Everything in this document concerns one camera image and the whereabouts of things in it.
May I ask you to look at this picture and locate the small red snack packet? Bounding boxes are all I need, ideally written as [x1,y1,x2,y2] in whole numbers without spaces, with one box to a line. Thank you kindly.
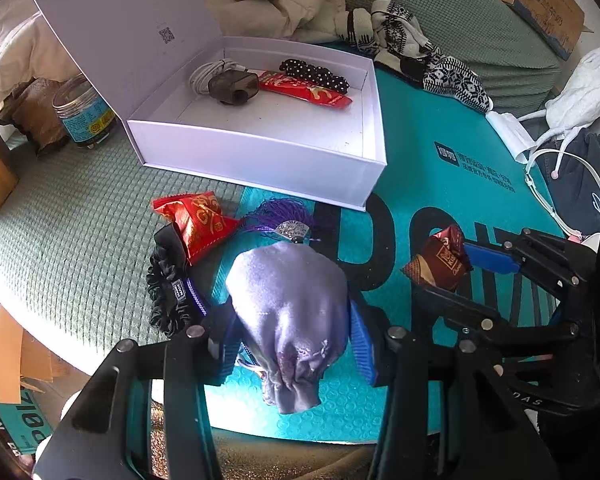
[151,191,246,266]

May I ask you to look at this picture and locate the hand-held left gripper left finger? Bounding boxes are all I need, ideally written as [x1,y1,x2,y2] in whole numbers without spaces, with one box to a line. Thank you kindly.
[32,306,242,480]

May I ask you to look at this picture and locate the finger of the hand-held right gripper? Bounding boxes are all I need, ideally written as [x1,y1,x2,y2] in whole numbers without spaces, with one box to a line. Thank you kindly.
[412,285,581,342]
[462,227,598,292]

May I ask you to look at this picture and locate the glass jar blue label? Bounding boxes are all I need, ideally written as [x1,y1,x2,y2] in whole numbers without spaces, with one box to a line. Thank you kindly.
[51,74,118,150]

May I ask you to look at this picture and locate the long red snack packet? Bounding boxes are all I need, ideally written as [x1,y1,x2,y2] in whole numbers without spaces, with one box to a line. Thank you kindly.
[256,70,353,110]

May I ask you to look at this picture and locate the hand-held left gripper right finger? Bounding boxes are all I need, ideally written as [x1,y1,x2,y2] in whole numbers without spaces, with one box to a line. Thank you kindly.
[349,299,543,480]

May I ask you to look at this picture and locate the dark navy garment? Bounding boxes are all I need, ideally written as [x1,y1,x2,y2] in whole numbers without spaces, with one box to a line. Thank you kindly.
[535,132,600,233]

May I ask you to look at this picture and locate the black satin scrunchie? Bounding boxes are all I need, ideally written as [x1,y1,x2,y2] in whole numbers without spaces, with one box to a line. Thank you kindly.
[146,225,208,337]

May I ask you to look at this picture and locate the flat cardboard piece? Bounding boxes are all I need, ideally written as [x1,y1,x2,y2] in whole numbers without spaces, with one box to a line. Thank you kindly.
[0,285,56,406]

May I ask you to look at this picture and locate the small brown snack packet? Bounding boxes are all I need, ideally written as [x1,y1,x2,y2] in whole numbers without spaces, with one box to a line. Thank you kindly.
[401,225,473,293]

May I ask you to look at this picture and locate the charger block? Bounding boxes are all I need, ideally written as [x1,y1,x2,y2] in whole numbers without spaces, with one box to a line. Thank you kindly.
[207,71,260,107]

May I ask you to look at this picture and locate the white cable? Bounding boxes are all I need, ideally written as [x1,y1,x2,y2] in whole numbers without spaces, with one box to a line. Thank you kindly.
[187,60,248,96]

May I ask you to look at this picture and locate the white cloth bag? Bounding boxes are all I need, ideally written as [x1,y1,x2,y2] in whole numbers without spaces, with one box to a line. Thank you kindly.
[517,46,600,158]

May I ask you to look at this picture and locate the purple tassel fan ornament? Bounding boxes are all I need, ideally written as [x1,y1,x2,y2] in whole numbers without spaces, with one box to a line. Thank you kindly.
[236,198,326,247]

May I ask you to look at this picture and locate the white lidded gift box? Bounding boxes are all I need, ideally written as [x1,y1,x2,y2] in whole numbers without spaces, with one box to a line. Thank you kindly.
[22,0,388,212]

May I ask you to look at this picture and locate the brown crinkled bag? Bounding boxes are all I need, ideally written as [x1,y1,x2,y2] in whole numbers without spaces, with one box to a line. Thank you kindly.
[0,77,71,157]

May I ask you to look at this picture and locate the white folded cloth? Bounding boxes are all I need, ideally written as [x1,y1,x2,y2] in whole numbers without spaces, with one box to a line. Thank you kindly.
[485,110,533,163]

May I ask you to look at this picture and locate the green textured bed cover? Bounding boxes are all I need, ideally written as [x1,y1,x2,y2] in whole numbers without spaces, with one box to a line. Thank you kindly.
[0,0,566,376]

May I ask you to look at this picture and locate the polka-dot scrunchie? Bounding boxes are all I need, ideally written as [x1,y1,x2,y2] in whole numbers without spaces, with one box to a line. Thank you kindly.
[279,58,351,95]

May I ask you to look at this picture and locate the purple satin pouch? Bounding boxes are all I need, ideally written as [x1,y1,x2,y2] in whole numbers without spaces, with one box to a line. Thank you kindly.
[225,245,351,415]

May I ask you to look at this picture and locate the teal foam mat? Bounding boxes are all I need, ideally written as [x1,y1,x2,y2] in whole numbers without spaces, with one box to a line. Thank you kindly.
[202,42,568,443]

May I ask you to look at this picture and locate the white puffer jacket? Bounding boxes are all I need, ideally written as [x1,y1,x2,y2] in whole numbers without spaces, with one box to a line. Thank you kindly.
[0,10,83,111]

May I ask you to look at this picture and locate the teal printed bag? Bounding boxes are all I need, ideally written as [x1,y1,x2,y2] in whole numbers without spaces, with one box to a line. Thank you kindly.
[0,387,63,458]

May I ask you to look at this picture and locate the large open cardboard box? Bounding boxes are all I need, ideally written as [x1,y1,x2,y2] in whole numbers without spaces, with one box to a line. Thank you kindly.
[485,0,593,61]

